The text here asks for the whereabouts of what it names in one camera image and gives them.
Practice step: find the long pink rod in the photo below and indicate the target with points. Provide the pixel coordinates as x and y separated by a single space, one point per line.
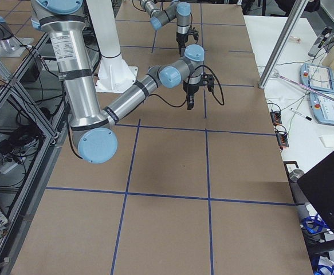
277 75

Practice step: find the black monitor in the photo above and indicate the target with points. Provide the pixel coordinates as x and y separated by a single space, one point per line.
318 187

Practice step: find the black marker pen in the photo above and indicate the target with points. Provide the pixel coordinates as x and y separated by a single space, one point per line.
301 114

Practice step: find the teach pendant lower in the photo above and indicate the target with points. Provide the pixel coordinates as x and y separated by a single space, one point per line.
322 108

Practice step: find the teach pendant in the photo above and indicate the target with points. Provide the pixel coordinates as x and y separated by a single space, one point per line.
317 77
322 108

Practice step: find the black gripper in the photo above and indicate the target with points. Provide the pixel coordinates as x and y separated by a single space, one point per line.
190 89
181 39

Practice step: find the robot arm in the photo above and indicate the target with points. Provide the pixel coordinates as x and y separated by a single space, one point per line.
177 10

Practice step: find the teach pendant upper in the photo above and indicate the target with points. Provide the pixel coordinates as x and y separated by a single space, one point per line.
317 77

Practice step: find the aluminium frame post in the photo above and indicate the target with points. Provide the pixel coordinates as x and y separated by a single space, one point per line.
290 24

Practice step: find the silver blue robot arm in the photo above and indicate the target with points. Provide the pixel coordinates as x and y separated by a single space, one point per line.
98 103

